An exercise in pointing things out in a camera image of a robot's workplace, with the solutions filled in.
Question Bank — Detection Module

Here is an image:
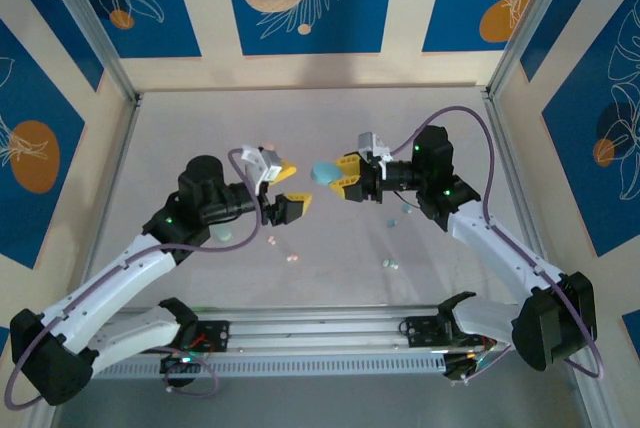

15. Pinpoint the blue earbud charging case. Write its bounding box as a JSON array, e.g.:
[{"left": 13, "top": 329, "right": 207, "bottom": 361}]
[{"left": 309, "top": 160, "right": 340, "bottom": 188}]

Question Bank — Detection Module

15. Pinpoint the aluminium table side rail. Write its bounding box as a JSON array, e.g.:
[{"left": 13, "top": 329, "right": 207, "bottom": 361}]
[
  {"left": 487, "top": 95, "right": 604, "bottom": 428},
  {"left": 27, "top": 95, "right": 144, "bottom": 428}
]

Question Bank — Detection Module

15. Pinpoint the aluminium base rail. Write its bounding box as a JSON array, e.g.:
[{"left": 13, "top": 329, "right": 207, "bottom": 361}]
[{"left": 112, "top": 303, "right": 519, "bottom": 355}]

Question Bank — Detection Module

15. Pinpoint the grey slotted cable duct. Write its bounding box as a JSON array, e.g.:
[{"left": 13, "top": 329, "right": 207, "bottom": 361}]
[{"left": 92, "top": 351, "right": 447, "bottom": 378}]

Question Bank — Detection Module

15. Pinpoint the aluminium frame post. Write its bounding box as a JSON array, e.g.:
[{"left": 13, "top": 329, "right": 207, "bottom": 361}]
[
  {"left": 484, "top": 0, "right": 615, "bottom": 99},
  {"left": 37, "top": 0, "right": 144, "bottom": 105}
]

